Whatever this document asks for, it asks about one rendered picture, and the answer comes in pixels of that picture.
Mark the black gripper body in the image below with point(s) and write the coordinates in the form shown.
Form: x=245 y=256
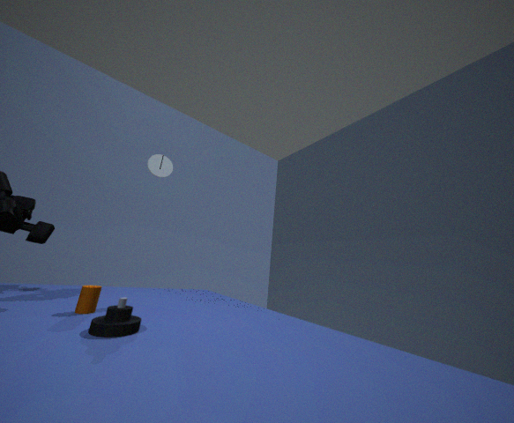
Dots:
x=39 y=232

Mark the orange tapered knob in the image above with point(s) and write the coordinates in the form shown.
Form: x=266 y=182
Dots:
x=88 y=299

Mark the black round pedestal with silver shaft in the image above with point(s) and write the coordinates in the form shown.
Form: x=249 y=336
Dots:
x=118 y=322

